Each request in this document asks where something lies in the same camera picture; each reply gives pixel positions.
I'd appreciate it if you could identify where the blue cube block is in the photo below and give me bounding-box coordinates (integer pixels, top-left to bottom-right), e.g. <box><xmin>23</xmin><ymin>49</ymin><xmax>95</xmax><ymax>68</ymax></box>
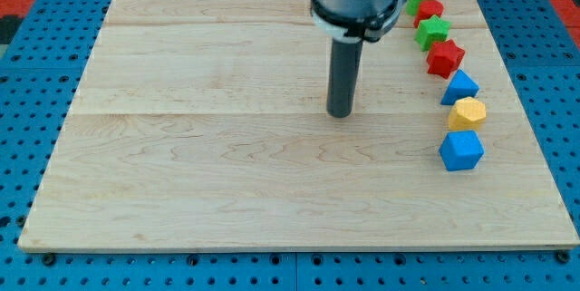
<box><xmin>439</xmin><ymin>131</ymin><xmax>485</xmax><ymax>171</ymax></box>

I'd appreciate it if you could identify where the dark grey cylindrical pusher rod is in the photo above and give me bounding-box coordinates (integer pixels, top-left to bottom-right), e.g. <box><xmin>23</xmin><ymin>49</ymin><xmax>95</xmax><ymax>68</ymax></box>
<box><xmin>326</xmin><ymin>40</ymin><xmax>363</xmax><ymax>118</ymax></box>

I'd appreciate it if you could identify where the light wooden board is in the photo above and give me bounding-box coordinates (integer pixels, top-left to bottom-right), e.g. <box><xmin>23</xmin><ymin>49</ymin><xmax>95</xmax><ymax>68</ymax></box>
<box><xmin>18</xmin><ymin>0</ymin><xmax>579</xmax><ymax>254</ymax></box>

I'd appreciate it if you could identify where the red star block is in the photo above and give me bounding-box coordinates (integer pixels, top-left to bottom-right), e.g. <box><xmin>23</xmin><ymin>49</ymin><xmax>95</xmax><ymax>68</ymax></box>
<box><xmin>426</xmin><ymin>40</ymin><xmax>466</xmax><ymax>79</ymax></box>

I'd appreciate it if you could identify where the green star block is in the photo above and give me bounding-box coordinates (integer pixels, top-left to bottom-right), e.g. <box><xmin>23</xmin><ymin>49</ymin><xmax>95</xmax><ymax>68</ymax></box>
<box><xmin>414</xmin><ymin>15</ymin><xmax>451</xmax><ymax>52</ymax></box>

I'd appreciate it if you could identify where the blue triangular block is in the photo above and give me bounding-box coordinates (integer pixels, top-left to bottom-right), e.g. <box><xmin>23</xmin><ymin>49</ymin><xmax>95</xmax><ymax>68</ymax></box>
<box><xmin>440</xmin><ymin>69</ymin><xmax>479</xmax><ymax>105</ymax></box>

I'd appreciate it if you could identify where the yellow hexagonal block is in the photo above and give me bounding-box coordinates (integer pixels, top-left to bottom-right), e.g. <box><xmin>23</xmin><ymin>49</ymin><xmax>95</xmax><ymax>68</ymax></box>
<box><xmin>448</xmin><ymin>97</ymin><xmax>487</xmax><ymax>131</ymax></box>

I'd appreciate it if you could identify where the red cylinder block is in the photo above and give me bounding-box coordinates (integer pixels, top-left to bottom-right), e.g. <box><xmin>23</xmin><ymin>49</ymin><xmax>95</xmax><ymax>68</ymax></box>
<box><xmin>413</xmin><ymin>0</ymin><xmax>445</xmax><ymax>28</ymax></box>

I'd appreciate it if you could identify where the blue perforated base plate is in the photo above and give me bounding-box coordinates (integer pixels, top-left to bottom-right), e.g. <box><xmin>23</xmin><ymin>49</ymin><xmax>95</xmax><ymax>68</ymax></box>
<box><xmin>1</xmin><ymin>0</ymin><xmax>579</xmax><ymax>290</ymax></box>

